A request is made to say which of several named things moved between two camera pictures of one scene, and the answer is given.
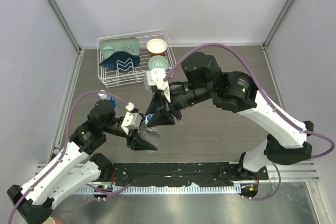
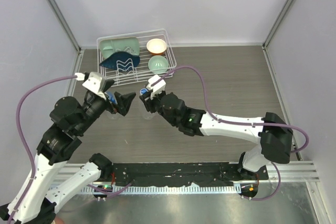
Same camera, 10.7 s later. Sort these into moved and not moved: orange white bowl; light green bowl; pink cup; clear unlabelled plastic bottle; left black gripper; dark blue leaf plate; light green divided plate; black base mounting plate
Moved: clear unlabelled plastic bottle; left black gripper
Not moved: light green bowl; pink cup; black base mounting plate; light green divided plate; orange white bowl; dark blue leaf plate
